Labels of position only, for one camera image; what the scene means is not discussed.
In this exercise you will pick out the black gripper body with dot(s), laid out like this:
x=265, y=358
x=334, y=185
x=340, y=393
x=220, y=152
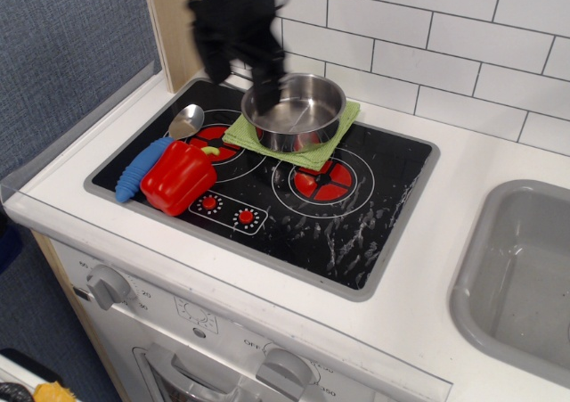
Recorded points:
x=244, y=26

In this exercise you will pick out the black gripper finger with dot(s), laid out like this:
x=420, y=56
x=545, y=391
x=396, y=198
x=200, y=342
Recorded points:
x=267, y=86
x=217, y=63

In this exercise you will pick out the stainless steel pot with handle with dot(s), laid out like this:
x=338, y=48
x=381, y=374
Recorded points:
x=307, y=115

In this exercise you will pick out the black toy stove top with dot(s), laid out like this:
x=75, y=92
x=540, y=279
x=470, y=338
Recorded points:
x=335, y=228

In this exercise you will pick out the green folded cloth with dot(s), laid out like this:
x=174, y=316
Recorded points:
x=343, y=128

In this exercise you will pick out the red toy bell pepper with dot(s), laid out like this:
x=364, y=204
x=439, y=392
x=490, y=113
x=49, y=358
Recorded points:
x=181, y=175

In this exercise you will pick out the grey left oven knob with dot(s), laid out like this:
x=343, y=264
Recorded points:
x=107, y=286

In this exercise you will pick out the grey oven knob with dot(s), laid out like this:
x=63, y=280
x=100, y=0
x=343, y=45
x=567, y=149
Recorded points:
x=286, y=373
x=107, y=286

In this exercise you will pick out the white toy oven front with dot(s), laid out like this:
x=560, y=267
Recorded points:
x=160, y=347

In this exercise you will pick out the grey right oven knob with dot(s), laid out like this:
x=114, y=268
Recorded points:
x=286, y=373

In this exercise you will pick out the grey toy sink basin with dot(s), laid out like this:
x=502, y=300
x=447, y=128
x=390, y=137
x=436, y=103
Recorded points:
x=511, y=296

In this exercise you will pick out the yellow object at corner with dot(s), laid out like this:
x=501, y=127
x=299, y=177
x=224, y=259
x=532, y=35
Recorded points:
x=53, y=392

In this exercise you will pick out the blue handled metal spoon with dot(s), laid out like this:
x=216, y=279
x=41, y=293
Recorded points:
x=186, y=123

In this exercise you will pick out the light wooden side post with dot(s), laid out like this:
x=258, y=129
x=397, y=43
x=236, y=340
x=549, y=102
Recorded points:
x=171, y=21

